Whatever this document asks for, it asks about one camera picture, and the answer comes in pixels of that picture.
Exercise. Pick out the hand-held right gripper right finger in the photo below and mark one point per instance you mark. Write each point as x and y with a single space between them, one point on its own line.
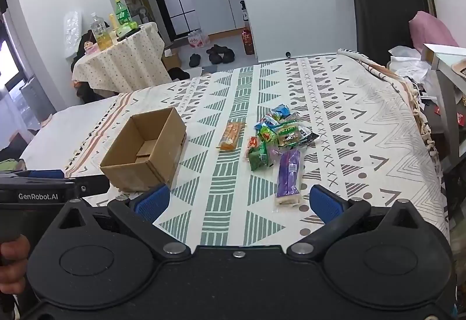
324 203

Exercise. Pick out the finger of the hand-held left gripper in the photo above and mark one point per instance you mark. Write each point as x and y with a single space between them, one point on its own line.
45 174
93 184

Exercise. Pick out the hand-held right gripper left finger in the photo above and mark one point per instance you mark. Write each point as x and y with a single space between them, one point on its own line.
153 202

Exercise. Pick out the long purple bread packet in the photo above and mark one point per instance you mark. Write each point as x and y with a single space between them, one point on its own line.
289 174

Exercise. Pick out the black clear snack packet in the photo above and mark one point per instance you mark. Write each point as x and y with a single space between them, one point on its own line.
309 138

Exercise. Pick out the cracker packet green label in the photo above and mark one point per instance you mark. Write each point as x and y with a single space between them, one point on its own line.
289 134

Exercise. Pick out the large green snack packet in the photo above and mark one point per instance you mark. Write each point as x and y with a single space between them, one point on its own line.
257 158

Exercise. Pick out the small green red snack packet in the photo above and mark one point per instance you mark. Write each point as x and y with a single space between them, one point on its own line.
267 134

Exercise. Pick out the white blue snack packet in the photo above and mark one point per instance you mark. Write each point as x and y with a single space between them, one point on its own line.
268 120

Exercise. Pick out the orange bread packet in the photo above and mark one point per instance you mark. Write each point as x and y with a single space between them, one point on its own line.
230 136

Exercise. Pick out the person's left hand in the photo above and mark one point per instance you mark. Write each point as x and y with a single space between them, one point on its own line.
14 261

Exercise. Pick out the light green quilt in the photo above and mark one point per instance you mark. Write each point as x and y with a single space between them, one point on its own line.
11 164

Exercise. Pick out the white bedsheet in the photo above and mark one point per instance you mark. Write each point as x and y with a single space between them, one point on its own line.
72 123

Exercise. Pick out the patterned fringed blanket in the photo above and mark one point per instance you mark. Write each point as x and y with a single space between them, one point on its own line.
364 123

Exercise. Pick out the dotted cream tablecloth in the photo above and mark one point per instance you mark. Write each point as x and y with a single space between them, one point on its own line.
120 61

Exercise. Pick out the pink plastic box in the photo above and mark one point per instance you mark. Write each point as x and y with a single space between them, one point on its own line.
91 49

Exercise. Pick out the white bubble wrap sheet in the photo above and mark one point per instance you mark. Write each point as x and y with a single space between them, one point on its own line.
71 32

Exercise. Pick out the small cardboard box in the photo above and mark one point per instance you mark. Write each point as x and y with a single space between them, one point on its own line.
172 59

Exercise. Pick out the black slipper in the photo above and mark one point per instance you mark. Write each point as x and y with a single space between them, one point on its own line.
194 60
216 58
214 49
228 55

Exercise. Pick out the clear bottle yellow liquid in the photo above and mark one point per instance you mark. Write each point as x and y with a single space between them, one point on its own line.
99 32

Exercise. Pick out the black flat phone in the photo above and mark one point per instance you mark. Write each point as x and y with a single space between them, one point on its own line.
128 34

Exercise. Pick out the white plastic bag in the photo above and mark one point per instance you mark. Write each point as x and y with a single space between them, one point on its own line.
409 65

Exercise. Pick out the white side table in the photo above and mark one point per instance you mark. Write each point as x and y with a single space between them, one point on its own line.
449 97

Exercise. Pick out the green soda bottle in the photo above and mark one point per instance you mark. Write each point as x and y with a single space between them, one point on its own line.
122 13

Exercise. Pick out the red liquid jug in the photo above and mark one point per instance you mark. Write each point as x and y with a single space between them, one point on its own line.
248 42

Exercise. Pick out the pink cloth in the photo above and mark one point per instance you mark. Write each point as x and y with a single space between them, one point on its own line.
431 30

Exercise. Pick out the white spray bottle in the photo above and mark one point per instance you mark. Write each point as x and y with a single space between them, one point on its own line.
243 14

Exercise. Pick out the white kitchen cabinet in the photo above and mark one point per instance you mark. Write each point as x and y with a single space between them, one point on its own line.
218 6

